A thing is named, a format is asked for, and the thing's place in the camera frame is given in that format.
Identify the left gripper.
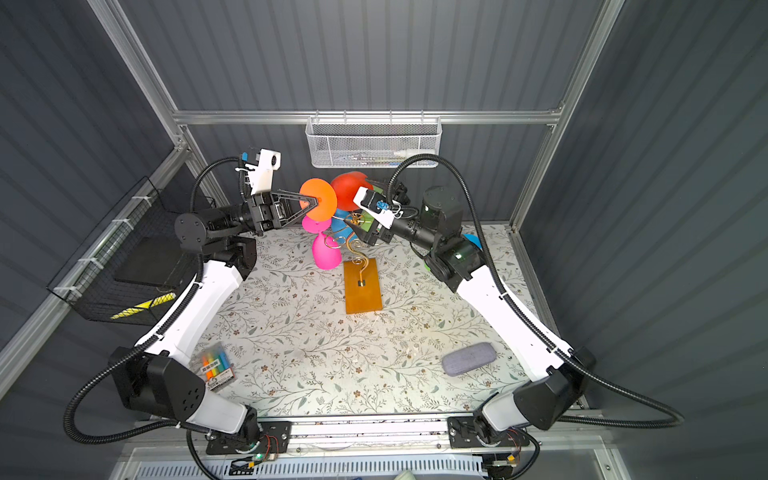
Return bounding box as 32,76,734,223
213,196,316,244

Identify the black wire side basket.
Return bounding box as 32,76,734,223
47,177,197,326

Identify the orange wooden rack base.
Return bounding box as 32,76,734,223
343,259,383,315

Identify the red wine glass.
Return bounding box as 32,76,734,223
299,171,374,221

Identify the pink wine glass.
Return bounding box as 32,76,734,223
302,216,342,270

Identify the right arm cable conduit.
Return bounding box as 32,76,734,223
386,153,686,430

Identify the white mesh wall basket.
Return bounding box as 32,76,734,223
305,117,443,169

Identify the grey oblong case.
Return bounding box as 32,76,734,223
441,342,497,377

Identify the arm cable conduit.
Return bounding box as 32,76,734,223
386,153,686,430
63,157,247,446

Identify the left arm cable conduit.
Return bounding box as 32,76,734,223
63,157,247,446

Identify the gold wire glass rack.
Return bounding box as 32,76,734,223
326,230,371,287

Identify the colourful marker pack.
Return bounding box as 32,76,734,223
189,342,236,392

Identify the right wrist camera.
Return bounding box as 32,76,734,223
353,186,398,230

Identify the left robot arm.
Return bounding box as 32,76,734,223
110,190,320,445

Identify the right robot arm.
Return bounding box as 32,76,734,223
353,187,594,444

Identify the aluminium frame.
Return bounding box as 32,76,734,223
1,1,609,479

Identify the blue wine glass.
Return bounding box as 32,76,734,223
464,234,483,250
329,209,362,249

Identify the front mounting rail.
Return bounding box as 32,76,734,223
113,413,631,480

